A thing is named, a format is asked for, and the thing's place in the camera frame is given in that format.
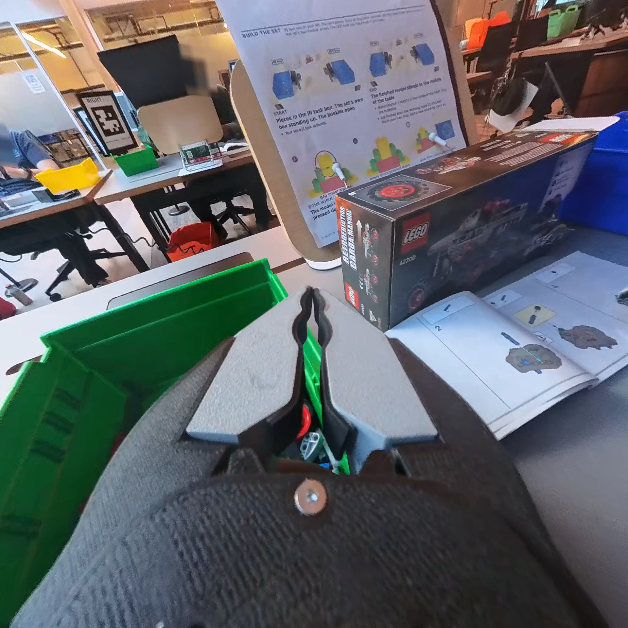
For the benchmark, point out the black office chair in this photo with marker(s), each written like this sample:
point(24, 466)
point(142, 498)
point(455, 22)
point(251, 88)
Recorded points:
point(64, 250)

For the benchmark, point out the pile of lego pieces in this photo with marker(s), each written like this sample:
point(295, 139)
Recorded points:
point(305, 423)

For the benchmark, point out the orange bin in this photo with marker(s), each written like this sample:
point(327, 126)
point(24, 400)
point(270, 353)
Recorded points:
point(483, 29)

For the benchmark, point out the yellow plastic bin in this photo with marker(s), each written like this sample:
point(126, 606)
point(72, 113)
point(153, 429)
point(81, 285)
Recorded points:
point(68, 176)

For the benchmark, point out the light green basket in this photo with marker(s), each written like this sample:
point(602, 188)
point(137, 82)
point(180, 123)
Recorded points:
point(563, 22)

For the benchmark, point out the white desk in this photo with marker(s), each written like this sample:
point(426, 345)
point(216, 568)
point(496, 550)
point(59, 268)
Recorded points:
point(162, 179)
point(29, 208)

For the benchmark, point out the blue plastic bin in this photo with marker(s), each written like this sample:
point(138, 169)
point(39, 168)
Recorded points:
point(598, 186)

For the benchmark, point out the small wooden divider panel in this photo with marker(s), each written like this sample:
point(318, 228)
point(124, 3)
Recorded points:
point(181, 122)

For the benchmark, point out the white instruction booklet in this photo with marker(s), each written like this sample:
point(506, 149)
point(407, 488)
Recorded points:
point(466, 358)

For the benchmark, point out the black monitor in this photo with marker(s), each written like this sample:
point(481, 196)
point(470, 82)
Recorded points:
point(142, 68)

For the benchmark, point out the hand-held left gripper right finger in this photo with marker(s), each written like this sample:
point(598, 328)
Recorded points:
point(373, 387)

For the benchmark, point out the small green bin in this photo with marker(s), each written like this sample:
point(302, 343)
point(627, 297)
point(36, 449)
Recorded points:
point(137, 162)

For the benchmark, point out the large green plastic bin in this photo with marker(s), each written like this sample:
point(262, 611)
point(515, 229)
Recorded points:
point(122, 353)

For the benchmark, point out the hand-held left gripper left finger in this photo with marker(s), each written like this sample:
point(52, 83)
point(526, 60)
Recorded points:
point(250, 382)

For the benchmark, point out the printed instruction sheet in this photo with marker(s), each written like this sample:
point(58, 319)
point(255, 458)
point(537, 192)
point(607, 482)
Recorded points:
point(343, 73)

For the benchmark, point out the clear card holder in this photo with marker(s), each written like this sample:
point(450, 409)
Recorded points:
point(198, 154)

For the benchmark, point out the black lego set box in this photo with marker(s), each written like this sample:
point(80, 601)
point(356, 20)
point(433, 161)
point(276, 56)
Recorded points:
point(466, 240)

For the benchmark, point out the black white tag sign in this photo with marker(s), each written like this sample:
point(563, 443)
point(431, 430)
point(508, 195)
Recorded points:
point(108, 122)

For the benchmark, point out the brown wooden desk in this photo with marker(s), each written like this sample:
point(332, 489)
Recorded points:
point(603, 73)

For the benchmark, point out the red floor bin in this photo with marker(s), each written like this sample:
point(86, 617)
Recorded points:
point(194, 240)

